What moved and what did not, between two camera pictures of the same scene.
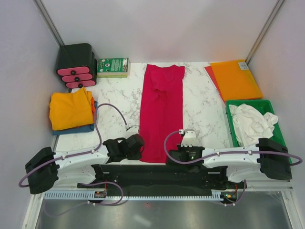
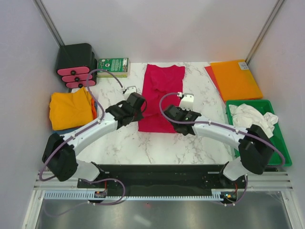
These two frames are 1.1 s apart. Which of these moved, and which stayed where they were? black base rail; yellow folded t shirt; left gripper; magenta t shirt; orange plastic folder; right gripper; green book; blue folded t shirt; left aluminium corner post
Moved: magenta t shirt; left gripper; right gripper
Stayed: green book; left aluminium corner post; blue folded t shirt; yellow folded t shirt; orange plastic folder; black base rail
